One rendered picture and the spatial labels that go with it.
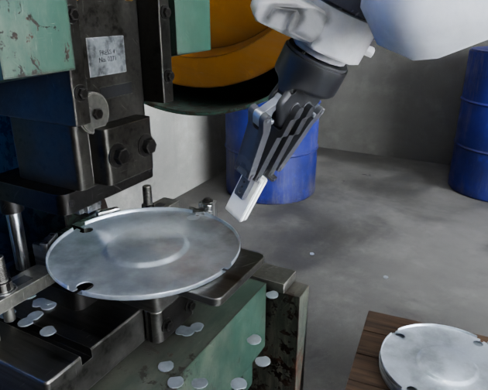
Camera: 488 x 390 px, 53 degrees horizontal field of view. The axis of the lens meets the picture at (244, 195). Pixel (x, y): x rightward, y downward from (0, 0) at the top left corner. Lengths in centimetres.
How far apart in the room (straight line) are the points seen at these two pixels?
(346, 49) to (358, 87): 349
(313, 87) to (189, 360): 44
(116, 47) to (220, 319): 45
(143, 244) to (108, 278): 9
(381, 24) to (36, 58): 36
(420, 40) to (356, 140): 370
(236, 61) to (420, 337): 79
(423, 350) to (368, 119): 295
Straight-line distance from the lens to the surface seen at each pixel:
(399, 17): 39
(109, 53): 72
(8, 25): 56
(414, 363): 122
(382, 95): 397
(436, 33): 39
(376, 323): 136
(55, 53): 60
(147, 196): 95
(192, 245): 76
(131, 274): 70
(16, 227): 83
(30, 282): 78
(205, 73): 102
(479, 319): 214
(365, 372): 121
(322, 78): 52
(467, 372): 123
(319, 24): 50
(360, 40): 52
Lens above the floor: 113
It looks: 21 degrees down
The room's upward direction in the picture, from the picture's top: straight up
